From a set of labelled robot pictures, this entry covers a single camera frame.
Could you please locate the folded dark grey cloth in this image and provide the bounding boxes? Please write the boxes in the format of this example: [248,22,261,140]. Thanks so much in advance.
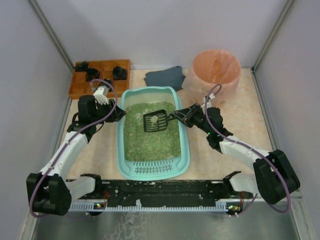
[144,66,186,91]

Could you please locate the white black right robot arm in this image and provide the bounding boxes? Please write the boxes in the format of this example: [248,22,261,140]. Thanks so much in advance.
[118,102,301,205]

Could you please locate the dark patterned rolled cloth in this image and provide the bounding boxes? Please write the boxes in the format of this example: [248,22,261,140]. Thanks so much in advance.
[104,78,113,86]

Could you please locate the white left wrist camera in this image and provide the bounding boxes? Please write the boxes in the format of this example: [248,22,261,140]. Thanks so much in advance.
[93,85,109,105]

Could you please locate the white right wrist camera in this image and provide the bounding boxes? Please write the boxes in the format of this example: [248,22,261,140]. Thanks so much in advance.
[201,93,215,108]

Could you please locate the orange bagged trash bin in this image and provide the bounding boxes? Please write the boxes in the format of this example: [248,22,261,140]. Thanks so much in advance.
[182,49,241,107]

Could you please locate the teal plastic litter box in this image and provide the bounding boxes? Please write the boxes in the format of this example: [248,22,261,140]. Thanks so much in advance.
[116,87,190,181]

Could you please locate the wooden compartment tray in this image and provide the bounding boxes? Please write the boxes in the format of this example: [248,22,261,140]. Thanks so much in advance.
[68,59,131,100]

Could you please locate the black rail base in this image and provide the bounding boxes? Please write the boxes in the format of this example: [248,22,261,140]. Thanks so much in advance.
[80,180,253,208]

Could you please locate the black slotted litter scoop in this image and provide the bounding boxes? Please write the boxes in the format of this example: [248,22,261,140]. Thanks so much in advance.
[143,109,176,133]

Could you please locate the green litter clump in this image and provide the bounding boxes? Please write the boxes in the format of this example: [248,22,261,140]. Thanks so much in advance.
[150,115,159,124]

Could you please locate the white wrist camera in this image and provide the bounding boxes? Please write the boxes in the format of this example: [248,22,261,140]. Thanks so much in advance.
[93,85,109,105]
[201,93,215,108]

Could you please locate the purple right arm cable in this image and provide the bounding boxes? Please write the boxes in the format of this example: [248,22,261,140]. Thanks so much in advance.
[204,83,293,217]

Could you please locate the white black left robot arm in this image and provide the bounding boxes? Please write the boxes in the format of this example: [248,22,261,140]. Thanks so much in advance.
[26,95,125,219]

